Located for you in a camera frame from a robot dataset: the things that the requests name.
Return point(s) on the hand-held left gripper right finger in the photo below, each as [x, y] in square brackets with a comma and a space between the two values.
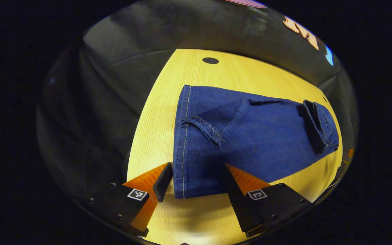
[238, 204]

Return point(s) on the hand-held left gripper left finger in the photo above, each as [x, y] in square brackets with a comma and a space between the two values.
[163, 183]

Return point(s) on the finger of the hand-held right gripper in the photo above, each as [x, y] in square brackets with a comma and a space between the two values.
[350, 153]

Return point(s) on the blue denim jeans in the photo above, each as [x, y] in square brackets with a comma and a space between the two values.
[250, 143]

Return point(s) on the black backdrop cloth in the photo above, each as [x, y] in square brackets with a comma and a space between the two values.
[90, 119]

